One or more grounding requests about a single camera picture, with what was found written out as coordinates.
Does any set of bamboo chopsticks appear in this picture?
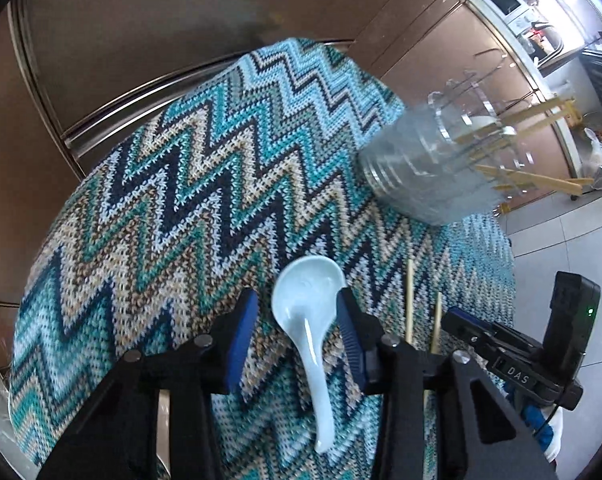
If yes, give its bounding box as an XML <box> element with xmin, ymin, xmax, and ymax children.
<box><xmin>451</xmin><ymin>97</ymin><xmax>594</xmax><ymax>196</ymax></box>

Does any clear plastic bag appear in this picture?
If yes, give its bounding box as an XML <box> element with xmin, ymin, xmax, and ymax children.
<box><xmin>583</xmin><ymin>127</ymin><xmax>602</xmax><ymax>186</ymax></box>

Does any white ceramic spoon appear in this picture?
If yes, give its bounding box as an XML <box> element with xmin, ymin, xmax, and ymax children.
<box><xmin>271</xmin><ymin>255</ymin><xmax>347</xmax><ymax>453</ymax></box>

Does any bamboo chopstick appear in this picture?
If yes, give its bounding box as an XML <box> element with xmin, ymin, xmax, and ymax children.
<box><xmin>423</xmin><ymin>291</ymin><xmax>444</xmax><ymax>411</ymax></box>
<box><xmin>405</xmin><ymin>259</ymin><xmax>414</xmax><ymax>346</ymax></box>

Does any person's right hand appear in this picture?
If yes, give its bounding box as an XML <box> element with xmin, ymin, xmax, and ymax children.
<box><xmin>513</xmin><ymin>395</ymin><xmax>566</xmax><ymax>463</ymax></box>

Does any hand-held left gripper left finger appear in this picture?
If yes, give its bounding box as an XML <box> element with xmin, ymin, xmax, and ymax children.
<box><xmin>38</xmin><ymin>287</ymin><xmax>260</xmax><ymax>480</ymax></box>

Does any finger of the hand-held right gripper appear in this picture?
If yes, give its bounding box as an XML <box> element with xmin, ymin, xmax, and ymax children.
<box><xmin>441</xmin><ymin>306</ymin><xmax>542</xmax><ymax>358</ymax></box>

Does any zigzag knitted cloth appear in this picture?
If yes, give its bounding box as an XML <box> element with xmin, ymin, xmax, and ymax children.
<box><xmin>8</xmin><ymin>37</ymin><xmax>516</xmax><ymax>480</ymax></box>

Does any wire and clear utensil holder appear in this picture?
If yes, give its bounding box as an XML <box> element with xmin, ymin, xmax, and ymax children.
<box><xmin>358</xmin><ymin>50</ymin><xmax>546</xmax><ymax>226</ymax></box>

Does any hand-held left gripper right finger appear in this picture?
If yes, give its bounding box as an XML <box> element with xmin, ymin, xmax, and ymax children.
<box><xmin>333</xmin><ymin>287</ymin><xmax>556</xmax><ymax>480</ymax></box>

